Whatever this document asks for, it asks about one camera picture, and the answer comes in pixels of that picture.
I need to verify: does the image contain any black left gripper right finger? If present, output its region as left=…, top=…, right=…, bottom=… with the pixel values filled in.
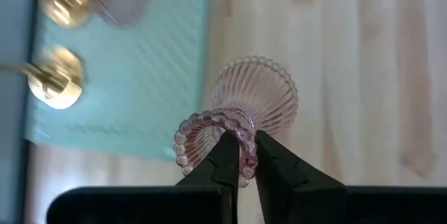
left=254, top=129, right=447, bottom=224

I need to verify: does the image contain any green perforated metal shelf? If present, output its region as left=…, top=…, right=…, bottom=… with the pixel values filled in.
left=26, top=0, right=210, bottom=162

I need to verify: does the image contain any tall brass candlestick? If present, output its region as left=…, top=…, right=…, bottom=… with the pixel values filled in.
left=0, top=44, right=86, bottom=110

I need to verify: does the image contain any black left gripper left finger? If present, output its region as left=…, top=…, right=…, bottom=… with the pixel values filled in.
left=46, top=129, right=242, bottom=224

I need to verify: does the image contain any short brass candlestick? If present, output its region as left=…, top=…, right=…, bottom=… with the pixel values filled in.
left=22, top=0, right=94, bottom=29

